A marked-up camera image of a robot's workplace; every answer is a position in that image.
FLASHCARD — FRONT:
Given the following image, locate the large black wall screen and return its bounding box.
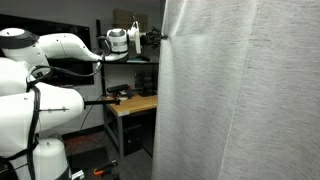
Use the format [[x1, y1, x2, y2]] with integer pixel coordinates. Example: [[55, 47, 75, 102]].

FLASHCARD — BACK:
[[0, 13, 95, 89]]

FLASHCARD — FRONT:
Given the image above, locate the brown cardboard panel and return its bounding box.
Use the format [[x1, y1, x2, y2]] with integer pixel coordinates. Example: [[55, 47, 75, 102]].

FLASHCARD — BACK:
[[112, 8, 150, 35]]

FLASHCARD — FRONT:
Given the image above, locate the black stereo camera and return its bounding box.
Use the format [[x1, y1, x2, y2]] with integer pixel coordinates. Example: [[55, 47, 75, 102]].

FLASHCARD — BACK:
[[106, 83, 131, 96]]

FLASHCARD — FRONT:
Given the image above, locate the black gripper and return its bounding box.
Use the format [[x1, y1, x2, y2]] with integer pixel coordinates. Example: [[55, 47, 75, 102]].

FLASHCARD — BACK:
[[140, 26, 170, 49]]

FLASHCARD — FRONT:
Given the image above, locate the black metal shelf frame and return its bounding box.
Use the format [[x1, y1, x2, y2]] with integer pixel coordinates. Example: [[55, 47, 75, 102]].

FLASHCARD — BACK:
[[95, 19, 160, 98]]

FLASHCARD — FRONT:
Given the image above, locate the grey woven fabric curtain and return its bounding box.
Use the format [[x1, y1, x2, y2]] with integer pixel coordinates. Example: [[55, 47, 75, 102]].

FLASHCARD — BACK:
[[151, 0, 320, 180]]

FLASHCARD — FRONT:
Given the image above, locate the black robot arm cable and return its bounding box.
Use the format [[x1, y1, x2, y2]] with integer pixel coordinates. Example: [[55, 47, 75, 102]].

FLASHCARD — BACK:
[[24, 61, 104, 180]]

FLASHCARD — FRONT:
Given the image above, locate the black computer tower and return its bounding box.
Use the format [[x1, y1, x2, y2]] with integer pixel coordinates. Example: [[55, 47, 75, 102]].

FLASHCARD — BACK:
[[122, 124, 145, 156]]

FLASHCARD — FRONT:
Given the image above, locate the wooden top workbench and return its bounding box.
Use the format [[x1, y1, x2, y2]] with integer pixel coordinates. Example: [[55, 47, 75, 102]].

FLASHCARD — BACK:
[[101, 94, 159, 162]]

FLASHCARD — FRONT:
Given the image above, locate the black clamp with orange handle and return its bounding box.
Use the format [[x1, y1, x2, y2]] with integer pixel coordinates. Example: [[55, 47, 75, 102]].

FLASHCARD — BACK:
[[92, 159, 120, 177]]

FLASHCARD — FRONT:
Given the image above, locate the dark crate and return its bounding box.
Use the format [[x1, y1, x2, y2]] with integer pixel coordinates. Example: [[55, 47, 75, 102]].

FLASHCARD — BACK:
[[134, 70, 159, 98]]

